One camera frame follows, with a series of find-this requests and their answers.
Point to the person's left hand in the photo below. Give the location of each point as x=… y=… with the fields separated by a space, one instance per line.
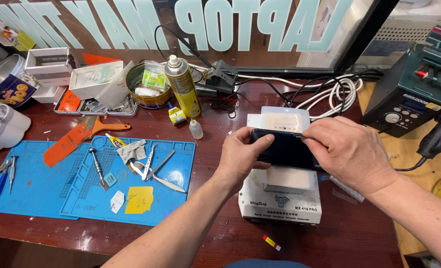
x=235 y=160

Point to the person's right hand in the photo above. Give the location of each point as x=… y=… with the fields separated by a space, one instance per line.
x=350 y=152

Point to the black smartphone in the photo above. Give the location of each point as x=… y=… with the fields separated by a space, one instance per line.
x=285 y=150

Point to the clear plastic strip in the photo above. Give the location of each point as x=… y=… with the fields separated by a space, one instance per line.
x=348 y=190

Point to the small white dropper bottle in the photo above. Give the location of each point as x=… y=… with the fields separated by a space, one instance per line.
x=196 y=130

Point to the white screen separator machine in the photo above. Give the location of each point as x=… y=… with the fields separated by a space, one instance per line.
x=280 y=204

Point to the blue silicone work mat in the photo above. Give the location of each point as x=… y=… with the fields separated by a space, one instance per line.
x=168 y=175
x=30 y=186

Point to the flat metal spudger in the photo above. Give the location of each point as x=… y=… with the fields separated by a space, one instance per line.
x=162 y=163

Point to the small yellow glue bottle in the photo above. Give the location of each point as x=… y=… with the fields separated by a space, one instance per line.
x=177 y=115

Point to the black soldering iron stand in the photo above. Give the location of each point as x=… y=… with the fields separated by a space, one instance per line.
x=222 y=78

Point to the black hot air station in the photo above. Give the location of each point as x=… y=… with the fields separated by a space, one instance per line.
x=410 y=93

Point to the silver tweezers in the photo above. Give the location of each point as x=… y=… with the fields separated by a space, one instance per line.
x=149 y=163

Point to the yellow spray can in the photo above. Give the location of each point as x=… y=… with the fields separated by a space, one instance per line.
x=183 y=87

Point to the red and yellow sticker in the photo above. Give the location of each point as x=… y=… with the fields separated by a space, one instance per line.
x=271 y=242

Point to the grey cloth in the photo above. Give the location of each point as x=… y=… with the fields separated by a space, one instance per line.
x=133 y=150

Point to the yellow sticky note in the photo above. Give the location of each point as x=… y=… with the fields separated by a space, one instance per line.
x=139 y=201

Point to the round gold tin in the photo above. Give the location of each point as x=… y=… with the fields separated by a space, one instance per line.
x=149 y=98

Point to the person's blue shirt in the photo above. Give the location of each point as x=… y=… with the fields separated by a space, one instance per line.
x=267 y=264

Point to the rubber band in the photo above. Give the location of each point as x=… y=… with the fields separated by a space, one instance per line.
x=121 y=175

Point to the green packet in clear bag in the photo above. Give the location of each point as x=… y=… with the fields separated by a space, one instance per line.
x=154 y=78

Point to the black soldering iron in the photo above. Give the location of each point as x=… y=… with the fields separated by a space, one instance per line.
x=190 y=48

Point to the yellow glue tube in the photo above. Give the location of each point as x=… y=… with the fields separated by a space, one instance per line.
x=115 y=141

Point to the light blue plastic pick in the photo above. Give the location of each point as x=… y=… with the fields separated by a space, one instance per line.
x=110 y=179

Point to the silver precision screwdriver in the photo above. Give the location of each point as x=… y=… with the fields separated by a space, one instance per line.
x=97 y=167

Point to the clear plastic bag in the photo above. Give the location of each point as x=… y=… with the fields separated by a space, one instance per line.
x=112 y=95

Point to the white box lid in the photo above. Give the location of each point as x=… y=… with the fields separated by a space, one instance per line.
x=94 y=80

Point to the clear plastic parts organizer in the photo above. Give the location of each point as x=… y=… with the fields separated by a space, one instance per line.
x=69 y=106

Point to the small white box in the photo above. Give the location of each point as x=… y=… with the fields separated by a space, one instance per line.
x=47 y=95

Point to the open white cardboard box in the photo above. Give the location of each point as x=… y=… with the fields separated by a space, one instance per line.
x=49 y=65

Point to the slim silver screwdriver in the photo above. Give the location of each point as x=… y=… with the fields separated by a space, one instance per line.
x=13 y=173

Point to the white cup with tools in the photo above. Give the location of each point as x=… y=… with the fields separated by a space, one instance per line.
x=10 y=126

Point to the blue cookie tin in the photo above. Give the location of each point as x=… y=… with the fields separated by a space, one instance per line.
x=12 y=89

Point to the shelf with assorted items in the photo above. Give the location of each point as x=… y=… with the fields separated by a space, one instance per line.
x=4 y=31

